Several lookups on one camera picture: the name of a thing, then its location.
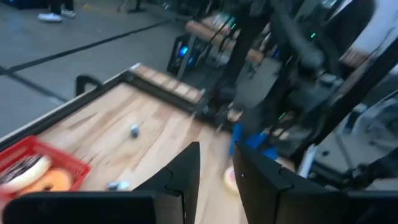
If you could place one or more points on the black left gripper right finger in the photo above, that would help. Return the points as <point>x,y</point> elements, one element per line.
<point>267,193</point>

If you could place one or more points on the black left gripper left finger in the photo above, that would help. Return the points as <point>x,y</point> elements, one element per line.
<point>180,180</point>

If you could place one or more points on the pink icing toy donut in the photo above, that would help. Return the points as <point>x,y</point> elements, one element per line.
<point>230,180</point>

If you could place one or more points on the white bottle maroon cap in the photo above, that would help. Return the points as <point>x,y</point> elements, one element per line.
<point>119,186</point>

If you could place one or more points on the chocolate icing toy donut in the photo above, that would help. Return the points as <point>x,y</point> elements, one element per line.
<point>31,174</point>

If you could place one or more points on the blue cloth object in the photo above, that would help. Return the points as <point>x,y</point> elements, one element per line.
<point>255,141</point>

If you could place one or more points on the wooden plank shelf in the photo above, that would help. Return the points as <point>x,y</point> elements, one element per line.
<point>168,83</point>

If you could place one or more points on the red plastic mesh basket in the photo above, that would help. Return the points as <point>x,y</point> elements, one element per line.
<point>62,158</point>

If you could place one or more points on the black computer tower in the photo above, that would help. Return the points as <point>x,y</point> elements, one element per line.
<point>178,59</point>

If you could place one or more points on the light wooden beam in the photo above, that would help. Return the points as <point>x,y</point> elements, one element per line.
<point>205,32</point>

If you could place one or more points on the person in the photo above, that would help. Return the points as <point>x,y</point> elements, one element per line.
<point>49,17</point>

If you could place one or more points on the black rig frame post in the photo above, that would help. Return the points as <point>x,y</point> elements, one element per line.
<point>357,93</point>

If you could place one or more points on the black curved bracket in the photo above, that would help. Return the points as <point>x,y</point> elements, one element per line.
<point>81,81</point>

